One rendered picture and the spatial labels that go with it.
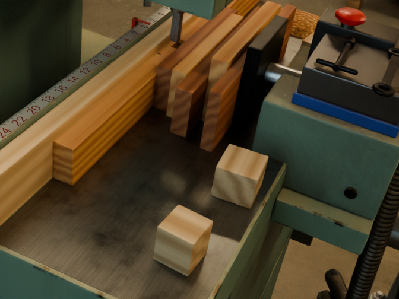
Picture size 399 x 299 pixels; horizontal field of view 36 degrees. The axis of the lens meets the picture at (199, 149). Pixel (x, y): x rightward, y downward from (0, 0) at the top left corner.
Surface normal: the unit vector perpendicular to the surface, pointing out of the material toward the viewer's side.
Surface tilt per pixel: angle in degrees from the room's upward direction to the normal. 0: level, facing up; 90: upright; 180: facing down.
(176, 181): 0
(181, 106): 90
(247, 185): 90
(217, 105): 90
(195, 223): 0
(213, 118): 90
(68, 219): 0
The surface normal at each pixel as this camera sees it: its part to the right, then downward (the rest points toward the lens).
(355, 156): -0.40, 0.51
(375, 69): 0.14, -0.79
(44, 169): 0.91, 0.34
